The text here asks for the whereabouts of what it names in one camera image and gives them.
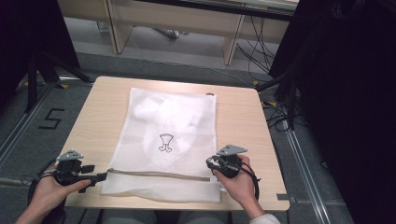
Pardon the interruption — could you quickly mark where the black tape floor number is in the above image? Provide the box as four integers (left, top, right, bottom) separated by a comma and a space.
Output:
37, 107, 65, 131

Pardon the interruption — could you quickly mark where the black curtain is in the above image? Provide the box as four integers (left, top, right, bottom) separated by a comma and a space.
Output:
268, 0, 396, 224
0, 0, 81, 108

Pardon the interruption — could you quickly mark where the light wooden desk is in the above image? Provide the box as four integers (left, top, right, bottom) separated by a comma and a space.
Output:
57, 0, 301, 66

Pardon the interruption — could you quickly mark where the grey tape strip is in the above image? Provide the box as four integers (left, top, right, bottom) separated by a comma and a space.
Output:
276, 193, 297, 203

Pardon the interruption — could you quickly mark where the person's left hand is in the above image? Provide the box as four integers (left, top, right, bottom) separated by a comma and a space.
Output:
31, 171, 92, 218

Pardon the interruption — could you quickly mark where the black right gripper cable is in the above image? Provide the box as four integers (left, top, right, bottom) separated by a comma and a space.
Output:
238, 161, 262, 202

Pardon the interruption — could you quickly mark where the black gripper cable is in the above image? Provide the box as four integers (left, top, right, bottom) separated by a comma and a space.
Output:
238, 161, 262, 202
27, 158, 59, 206

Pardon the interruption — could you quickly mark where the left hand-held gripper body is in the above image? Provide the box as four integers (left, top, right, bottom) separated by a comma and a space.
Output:
54, 149, 98, 188

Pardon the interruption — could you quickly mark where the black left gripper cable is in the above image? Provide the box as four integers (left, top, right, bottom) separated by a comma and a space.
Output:
27, 158, 59, 206

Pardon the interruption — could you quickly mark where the person's right hand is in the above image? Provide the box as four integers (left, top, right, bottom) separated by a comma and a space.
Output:
212, 154, 260, 216

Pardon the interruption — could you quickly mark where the white garment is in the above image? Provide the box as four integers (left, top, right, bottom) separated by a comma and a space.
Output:
133, 93, 208, 166

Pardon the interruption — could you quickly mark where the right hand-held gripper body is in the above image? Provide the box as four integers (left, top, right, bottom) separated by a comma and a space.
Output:
210, 144, 249, 179

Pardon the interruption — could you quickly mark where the bundle of black floor cables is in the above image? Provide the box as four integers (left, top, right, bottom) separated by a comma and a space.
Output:
234, 15, 283, 83

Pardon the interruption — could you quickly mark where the white mesh laundry bag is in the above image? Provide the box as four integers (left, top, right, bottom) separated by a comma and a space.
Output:
100, 87, 223, 204

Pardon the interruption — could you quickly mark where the black metal stand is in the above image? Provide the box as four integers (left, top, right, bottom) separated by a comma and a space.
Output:
24, 50, 94, 114
256, 36, 309, 132

